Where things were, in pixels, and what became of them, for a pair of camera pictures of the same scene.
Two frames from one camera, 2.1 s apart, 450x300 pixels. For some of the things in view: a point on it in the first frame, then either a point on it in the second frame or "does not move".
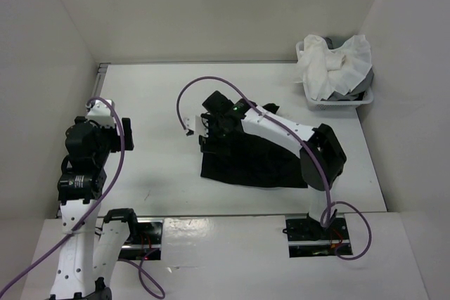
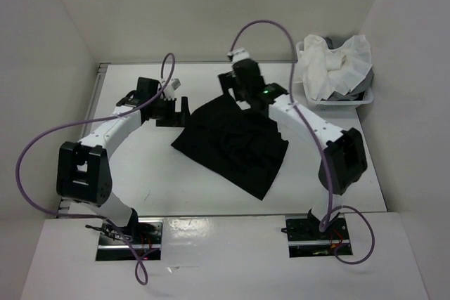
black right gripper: (209, 144) → (228, 81)
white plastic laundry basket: (330, 105) does not move
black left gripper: (112, 131) → (174, 120)
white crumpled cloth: (325, 71) does not move
